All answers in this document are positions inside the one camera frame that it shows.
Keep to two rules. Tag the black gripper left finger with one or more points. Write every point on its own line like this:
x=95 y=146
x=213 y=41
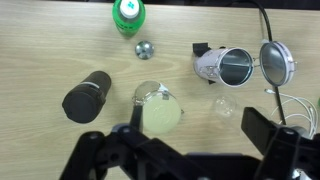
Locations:
x=100 y=156

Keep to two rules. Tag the black cylindrical bottle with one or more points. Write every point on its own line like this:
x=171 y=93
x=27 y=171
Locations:
x=85 y=100

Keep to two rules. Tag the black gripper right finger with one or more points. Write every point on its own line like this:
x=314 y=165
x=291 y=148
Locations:
x=286 y=156

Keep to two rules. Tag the green bottle with white cap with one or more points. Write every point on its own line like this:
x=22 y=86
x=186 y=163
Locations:
x=128 y=16

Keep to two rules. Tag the black tape piece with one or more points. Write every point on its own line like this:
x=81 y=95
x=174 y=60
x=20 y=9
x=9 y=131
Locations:
x=200 y=49

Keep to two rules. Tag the pink container lid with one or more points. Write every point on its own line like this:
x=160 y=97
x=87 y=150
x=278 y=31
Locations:
x=274 y=64

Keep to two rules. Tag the small silver ball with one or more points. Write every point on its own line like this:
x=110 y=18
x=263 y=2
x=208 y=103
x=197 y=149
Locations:
x=144 y=50

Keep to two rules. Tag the cream tin container with lid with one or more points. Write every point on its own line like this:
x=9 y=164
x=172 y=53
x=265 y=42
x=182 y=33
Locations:
x=161 y=115

